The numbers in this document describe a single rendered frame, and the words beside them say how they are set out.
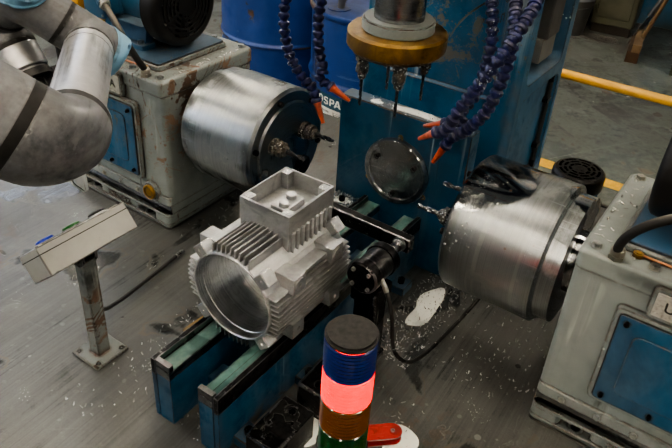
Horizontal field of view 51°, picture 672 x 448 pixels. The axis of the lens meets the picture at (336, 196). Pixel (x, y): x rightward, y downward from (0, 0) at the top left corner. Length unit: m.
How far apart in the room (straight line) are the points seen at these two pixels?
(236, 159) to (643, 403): 0.83
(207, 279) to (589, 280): 0.60
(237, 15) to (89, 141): 2.50
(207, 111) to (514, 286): 0.70
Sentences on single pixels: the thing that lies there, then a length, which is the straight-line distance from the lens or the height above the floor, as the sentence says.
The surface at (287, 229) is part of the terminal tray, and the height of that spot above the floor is 1.12.
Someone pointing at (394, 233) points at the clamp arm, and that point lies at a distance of 1.25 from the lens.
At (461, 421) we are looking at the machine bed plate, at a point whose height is 0.80.
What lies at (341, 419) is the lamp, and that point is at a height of 1.11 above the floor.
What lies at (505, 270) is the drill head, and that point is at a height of 1.06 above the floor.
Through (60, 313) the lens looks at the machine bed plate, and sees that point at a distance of 1.47.
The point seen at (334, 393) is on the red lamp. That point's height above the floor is 1.15.
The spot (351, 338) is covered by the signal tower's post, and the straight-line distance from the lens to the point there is 0.76.
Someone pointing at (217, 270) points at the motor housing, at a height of 1.00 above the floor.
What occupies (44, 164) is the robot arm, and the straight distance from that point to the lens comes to 0.81.
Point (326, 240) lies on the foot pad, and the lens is 1.14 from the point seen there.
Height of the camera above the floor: 1.75
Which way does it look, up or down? 33 degrees down
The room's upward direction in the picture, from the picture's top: 4 degrees clockwise
